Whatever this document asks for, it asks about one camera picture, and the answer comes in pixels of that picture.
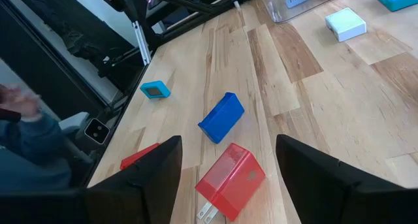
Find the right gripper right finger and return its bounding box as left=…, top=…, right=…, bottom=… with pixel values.
left=276, top=134, right=396, bottom=224

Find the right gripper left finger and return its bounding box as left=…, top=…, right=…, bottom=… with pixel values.
left=86, top=135, right=184, bottom=224

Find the red wall charger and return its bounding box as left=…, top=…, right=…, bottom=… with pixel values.
left=195, top=142, right=266, bottom=224

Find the blue small rectangular block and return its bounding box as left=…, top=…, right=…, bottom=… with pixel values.
left=197, top=91, right=246, bottom=144

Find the red small rectangular block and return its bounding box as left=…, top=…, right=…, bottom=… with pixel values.
left=120, top=142, right=161, bottom=171

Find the person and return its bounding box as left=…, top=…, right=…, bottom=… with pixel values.
left=0, top=85, right=73, bottom=191

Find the black beam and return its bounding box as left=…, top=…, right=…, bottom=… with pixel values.
left=19, top=0, right=148, bottom=88

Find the person's hand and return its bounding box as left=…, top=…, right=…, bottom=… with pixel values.
left=0, top=85, right=42, bottom=120

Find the pale blue flat box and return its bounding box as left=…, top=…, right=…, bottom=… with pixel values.
left=325, top=7, right=368, bottom=43

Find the clear plastic tray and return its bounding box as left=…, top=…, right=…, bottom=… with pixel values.
left=257, top=0, right=353, bottom=24

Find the grey table-edge camera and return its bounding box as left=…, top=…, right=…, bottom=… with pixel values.
left=58, top=111, right=111, bottom=153

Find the silver metal bracket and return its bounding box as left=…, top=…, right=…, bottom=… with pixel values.
left=132, top=20, right=153, bottom=67

